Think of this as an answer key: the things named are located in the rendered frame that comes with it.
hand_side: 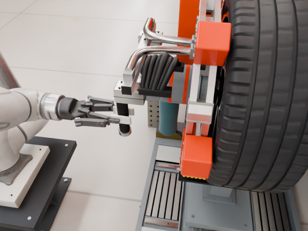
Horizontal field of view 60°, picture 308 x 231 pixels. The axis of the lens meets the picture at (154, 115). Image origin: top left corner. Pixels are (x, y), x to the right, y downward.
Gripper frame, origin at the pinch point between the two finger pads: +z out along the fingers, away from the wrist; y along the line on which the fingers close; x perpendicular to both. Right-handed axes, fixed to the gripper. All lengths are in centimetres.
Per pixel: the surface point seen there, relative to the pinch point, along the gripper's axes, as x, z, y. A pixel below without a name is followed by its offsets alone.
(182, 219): -68, 24, -2
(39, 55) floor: -83, -134, -157
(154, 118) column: -73, -2, -75
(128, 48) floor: -83, -49, -186
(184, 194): -68, 24, -16
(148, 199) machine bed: -77, 5, -14
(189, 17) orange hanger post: 7, 16, -62
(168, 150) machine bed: -75, 12, -50
